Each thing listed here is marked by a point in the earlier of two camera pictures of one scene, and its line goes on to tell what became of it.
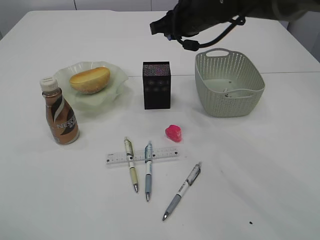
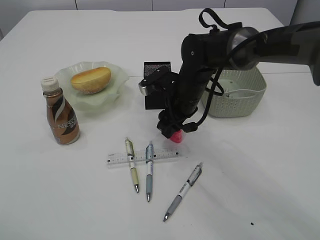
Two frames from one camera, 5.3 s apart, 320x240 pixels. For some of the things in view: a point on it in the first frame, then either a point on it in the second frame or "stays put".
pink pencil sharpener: (173, 132) stays put
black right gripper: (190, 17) -> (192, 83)
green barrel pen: (129, 148) stays put
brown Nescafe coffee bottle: (63, 125) stays put
